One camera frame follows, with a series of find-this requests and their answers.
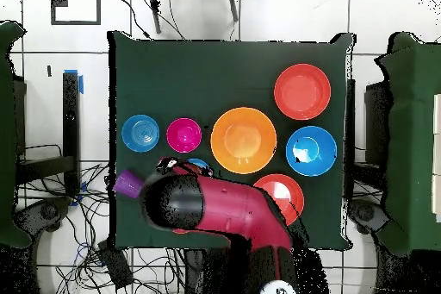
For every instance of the purple cup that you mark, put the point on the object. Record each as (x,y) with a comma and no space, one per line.
(128,183)

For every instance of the dark green table cloth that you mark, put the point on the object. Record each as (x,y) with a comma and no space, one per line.
(189,83)

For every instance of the black power box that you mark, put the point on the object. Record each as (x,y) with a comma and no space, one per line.
(115,266)

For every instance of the small pink bowl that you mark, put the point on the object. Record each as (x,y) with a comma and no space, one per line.
(184,135)

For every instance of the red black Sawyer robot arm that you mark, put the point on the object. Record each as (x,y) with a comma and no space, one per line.
(234,204)

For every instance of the small blue bowl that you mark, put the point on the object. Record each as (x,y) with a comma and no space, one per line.
(140,133)
(199,163)

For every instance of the black office chair base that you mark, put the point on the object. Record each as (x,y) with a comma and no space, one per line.
(365,213)
(50,212)

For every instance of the large blue bowl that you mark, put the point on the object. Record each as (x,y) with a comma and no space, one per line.
(320,149)

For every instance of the large orange bowl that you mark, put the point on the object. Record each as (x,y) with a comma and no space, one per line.
(302,91)
(286,197)

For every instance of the green cloth covered side table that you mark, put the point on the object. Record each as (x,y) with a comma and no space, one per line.
(413,135)
(7,135)

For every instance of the blue tape strip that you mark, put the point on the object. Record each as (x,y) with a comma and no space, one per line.
(81,85)

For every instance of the large yellow-orange bowl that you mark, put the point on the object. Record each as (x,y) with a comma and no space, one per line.
(243,140)

